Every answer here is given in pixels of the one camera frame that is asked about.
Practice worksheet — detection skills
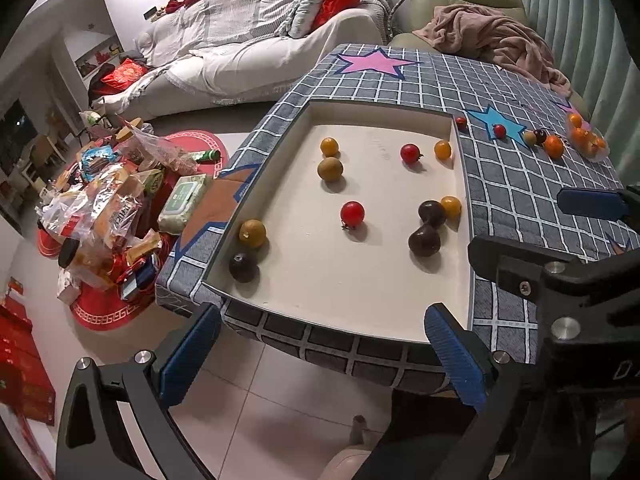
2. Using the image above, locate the yellow cherry tomato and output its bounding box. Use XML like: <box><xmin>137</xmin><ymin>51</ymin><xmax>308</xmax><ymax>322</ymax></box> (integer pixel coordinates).
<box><xmin>320</xmin><ymin>138</ymin><xmax>340</xmax><ymax>157</ymax></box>
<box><xmin>238</xmin><ymin>219</ymin><xmax>267</xmax><ymax>249</ymax></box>
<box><xmin>439</xmin><ymin>195</ymin><xmax>462</xmax><ymax>222</ymax></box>

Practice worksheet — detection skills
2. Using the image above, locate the large dark purple plum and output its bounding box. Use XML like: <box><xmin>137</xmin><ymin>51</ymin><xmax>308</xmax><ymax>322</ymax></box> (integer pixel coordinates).
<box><xmin>408</xmin><ymin>223</ymin><xmax>442</xmax><ymax>258</ymax></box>

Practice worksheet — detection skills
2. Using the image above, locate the small orange tomato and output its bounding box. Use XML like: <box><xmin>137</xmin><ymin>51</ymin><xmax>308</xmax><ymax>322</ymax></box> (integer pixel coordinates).
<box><xmin>434</xmin><ymin>140</ymin><xmax>452</xmax><ymax>162</ymax></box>

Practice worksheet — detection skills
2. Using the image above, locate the brown kiwi-like fruit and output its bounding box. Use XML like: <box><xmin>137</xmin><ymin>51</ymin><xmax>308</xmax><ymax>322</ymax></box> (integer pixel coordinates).
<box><xmin>317</xmin><ymin>157</ymin><xmax>344</xmax><ymax>182</ymax></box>

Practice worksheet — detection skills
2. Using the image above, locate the clear glass fruit bowl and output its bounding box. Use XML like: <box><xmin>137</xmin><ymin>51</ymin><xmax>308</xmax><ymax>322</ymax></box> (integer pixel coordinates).
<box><xmin>566</xmin><ymin>110</ymin><xmax>610</xmax><ymax>162</ymax></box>

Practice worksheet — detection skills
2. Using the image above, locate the front mandarin in bowl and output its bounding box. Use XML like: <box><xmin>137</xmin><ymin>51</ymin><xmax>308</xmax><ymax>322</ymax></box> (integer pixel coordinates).
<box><xmin>570</xmin><ymin>128</ymin><xmax>589</xmax><ymax>150</ymax></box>

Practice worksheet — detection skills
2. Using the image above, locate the large orange mandarin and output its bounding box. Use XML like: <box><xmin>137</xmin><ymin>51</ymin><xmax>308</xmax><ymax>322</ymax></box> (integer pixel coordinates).
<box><xmin>542</xmin><ymin>134</ymin><xmax>565</xmax><ymax>160</ymax></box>

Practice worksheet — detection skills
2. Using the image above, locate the top mandarin in bowl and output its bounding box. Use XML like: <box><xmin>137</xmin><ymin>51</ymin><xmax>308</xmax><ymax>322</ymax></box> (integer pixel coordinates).
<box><xmin>567</xmin><ymin>113</ymin><xmax>582</xmax><ymax>129</ymax></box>

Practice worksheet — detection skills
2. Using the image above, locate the dark plum behind orange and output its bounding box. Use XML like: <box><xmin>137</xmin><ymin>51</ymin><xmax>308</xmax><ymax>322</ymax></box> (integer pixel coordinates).
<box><xmin>534</xmin><ymin>128</ymin><xmax>548</xmax><ymax>145</ymax></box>

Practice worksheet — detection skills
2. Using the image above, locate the red round rug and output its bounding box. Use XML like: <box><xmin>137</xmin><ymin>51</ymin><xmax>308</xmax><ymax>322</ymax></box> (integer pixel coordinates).
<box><xmin>37</xmin><ymin>129</ymin><xmax>231</xmax><ymax>332</ymax></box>

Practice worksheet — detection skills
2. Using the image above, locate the brown longan beside orange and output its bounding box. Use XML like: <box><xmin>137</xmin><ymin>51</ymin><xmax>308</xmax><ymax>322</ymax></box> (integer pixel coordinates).
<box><xmin>522</xmin><ymin>130</ymin><xmax>537</xmax><ymax>148</ymax></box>

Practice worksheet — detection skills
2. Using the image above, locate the grey grid star tablecloth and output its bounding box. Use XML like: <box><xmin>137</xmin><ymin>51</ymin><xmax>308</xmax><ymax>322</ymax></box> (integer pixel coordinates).
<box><xmin>156</xmin><ymin>44</ymin><xmax>639</xmax><ymax>393</ymax></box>

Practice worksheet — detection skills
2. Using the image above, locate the teal curtain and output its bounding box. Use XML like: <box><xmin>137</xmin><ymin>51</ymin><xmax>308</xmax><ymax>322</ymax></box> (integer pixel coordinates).
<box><xmin>527</xmin><ymin>0</ymin><xmax>639</xmax><ymax>184</ymax></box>

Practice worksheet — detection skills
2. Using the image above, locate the white tray with dark rim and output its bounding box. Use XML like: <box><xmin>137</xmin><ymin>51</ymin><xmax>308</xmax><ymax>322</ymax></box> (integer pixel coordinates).
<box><xmin>205</xmin><ymin>100</ymin><xmax>472</xmax><ymax>343</ymax></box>

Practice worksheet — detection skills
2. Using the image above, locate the pile of snack packets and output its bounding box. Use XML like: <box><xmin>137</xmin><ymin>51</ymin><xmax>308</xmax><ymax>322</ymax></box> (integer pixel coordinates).
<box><xmin>34</xmin><ymin>109</ymin><xmax>202</xmax><ymax>306</ymax></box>

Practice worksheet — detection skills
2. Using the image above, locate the wet wipes pack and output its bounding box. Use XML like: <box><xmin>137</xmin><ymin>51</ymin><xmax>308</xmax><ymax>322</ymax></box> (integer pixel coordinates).
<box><xmin>157</xmin><ymin>174</ymin><xmax>213</xmax><ymax>236</ymax></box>

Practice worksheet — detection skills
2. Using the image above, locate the pink blanket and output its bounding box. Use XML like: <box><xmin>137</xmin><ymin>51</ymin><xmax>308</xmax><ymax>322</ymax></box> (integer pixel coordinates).
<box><xmin>413</xmin><ymin>4</ymin><xmax>573</xmax><ymax>98</ymax></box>

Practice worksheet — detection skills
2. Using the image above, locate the green bottle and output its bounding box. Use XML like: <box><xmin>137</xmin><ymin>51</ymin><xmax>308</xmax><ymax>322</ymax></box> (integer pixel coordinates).
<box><xmin>189</xmin><ymin>150</ymin><xmax>221</xmax><ymax>164</ymax></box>

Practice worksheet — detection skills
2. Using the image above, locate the red cushion sofa end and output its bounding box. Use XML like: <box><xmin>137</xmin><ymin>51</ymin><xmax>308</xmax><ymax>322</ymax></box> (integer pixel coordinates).
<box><xmin>88</xmin><ymin>58</ymin><xmax>149</xmax><ymax>102</ymax></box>

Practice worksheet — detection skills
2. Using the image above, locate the white grey sofa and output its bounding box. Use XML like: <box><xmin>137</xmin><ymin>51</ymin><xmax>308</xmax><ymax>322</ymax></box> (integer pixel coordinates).
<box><xmin>91</xmin><ymin>0</ymin><xmax>390</xmax><ymax>119</ymax></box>

